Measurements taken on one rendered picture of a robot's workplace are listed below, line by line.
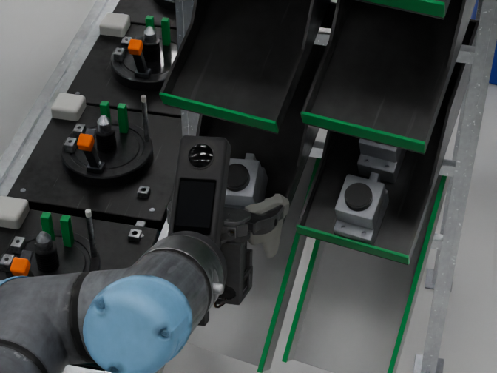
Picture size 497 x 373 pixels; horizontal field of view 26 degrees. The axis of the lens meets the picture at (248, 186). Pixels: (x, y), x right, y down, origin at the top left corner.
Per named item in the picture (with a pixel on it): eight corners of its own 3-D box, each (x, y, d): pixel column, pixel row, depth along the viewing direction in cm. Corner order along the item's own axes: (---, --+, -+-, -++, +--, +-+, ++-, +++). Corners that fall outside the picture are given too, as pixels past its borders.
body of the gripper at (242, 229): (184, 276, 110) (145, 320, 99) (185, 195, 108) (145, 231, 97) (257, 284, 108) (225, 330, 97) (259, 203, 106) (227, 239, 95)
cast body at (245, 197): (259, 228, 122) (250, 203, 116) (222, 225, 123) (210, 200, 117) (271, 162, 125) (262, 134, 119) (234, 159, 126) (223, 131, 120)
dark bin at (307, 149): (276, 245, 121) (266, 220, 115) (171, 214, 125) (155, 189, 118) (353, 39, 131) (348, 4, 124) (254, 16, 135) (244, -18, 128)
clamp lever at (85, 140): (100, 171, 160) (89, 146, 153) (87, 169, 160) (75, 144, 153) (106, 149, 161) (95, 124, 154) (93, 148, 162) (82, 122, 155)
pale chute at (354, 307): (391, 391, 131) (386, 394, 127) (290, 358, 135) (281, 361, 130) (452, 169, 131) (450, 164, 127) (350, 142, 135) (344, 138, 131)
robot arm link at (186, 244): (128, 243, 93) (220, 253, 91) (146, 228, 97) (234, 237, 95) (129, 324, 95) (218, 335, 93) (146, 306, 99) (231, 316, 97)
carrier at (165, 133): (162, 232, 157) (157, 166, 148) (7, 207, 161) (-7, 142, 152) (203, 129, 174) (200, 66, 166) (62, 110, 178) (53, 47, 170)
